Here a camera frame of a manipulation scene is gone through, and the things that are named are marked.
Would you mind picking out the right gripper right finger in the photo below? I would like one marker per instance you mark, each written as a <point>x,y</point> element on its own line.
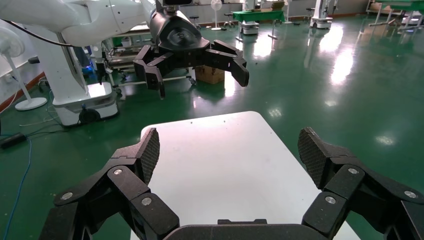
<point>348,179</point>

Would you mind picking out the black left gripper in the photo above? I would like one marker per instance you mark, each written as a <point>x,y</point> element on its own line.
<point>179,36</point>

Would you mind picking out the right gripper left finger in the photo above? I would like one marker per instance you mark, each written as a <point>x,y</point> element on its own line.
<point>126,185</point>

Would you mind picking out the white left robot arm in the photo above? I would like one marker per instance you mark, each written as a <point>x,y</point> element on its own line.
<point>66,16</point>

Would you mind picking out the brown cardboard carton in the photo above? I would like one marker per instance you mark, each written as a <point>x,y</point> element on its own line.
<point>210,74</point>

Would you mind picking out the black stool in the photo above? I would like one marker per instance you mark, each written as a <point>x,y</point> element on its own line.
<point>194,18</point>
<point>228,15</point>

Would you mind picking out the wheeled metal trolley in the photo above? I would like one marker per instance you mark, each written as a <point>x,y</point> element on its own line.
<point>121,63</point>

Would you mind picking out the white boxy machine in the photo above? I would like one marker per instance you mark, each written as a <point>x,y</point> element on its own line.
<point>250,28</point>

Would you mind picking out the green cloth table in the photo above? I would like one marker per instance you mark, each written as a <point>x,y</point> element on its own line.
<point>258,15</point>

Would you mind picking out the white robot torso base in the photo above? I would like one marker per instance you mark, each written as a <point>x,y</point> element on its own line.
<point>66,82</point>

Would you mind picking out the black power brick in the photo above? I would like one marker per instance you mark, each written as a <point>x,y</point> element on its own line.
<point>13,139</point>

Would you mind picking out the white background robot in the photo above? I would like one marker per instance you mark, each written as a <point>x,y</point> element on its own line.
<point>321,21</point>

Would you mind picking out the white standing fan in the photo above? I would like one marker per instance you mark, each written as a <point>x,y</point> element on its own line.
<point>10,43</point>

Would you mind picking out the green top metal table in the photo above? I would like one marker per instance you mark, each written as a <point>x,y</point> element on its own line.
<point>402,4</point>

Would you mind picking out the small white pedestal fan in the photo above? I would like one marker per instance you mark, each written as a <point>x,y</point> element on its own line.
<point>216,5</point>

